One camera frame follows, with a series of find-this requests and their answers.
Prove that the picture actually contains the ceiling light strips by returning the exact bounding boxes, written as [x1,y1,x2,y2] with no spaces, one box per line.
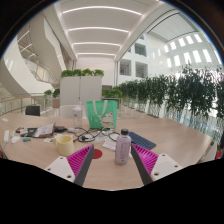
[61,4,144,58]

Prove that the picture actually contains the white cabinet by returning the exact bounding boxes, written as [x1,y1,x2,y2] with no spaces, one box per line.
[59,75,103,108]

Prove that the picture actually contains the green plants atop cabinet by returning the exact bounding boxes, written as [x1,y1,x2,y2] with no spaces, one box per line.
[60,68,105,78]

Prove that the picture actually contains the flat round red coaster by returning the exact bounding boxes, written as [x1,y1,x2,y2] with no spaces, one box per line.
[92,148,104,160]

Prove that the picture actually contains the dark blue keyboard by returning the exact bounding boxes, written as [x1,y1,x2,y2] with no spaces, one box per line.
[128,131,157,151]

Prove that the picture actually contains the white paper sheet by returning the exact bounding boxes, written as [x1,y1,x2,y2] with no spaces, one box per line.
[101,138,118,152]

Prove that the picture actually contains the row of green hedge plants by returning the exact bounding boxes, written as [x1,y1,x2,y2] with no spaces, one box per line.
[101,64,224,134]

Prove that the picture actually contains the purple drink bottle black cap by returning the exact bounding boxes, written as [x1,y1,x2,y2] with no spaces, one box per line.
[114,128,133,166]

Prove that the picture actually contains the green tote bag cat print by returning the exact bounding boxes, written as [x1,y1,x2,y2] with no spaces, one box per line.
[86,99,119,131]

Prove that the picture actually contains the open booklet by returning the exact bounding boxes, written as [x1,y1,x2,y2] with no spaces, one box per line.
[32,122,56,139]

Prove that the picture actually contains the black cables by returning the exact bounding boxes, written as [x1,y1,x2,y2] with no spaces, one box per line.
[75,128,121,144]

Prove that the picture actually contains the pale yellow mug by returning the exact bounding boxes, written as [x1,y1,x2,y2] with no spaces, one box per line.
[53,134,75,157]

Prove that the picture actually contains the white computer mouse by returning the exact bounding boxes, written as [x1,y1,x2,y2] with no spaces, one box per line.
[10,135,21,145]

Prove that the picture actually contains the black chair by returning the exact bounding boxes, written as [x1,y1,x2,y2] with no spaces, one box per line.
[24,105,41,117]

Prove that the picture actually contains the white power strip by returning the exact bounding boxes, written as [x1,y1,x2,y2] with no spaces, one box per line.
[3,129,10,144]

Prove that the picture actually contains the black pouch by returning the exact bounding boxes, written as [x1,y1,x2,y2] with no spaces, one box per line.
[54,125,69,133]

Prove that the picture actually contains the glass railing with wooden rail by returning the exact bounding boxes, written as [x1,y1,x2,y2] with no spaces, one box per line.
[0,94,46,116]

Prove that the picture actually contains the small potted green plant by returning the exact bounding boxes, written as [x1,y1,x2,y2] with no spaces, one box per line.
[43,88,62,108]

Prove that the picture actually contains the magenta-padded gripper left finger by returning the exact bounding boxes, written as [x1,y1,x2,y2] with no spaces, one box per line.
[43,143,96,188]

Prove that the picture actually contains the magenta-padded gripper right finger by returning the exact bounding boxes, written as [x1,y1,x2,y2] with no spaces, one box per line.
[130,143,184,185]

